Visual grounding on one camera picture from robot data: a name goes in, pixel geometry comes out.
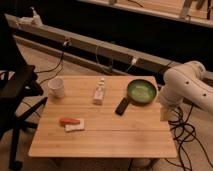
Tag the white gripper at arm end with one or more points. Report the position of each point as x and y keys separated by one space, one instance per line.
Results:
x=165 y=114

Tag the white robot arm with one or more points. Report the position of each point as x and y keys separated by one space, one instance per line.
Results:
x=185 y=81

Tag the wooden table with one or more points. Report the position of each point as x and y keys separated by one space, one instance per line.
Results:
x=138 y=133

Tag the white bottle on table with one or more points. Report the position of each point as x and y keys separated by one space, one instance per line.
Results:
x=99 y=92

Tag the orange carrot toy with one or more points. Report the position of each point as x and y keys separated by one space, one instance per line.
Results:
x=68 y=121

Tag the white cup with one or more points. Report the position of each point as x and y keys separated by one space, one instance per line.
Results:
x=56 y=87

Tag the black office chair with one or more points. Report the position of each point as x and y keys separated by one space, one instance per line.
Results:
x=19 y=81

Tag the green frying pan black handle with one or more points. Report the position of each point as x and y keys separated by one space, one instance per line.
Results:
x=138 y=92

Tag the long grey beam rail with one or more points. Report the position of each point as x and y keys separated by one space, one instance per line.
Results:
x=155 y=42

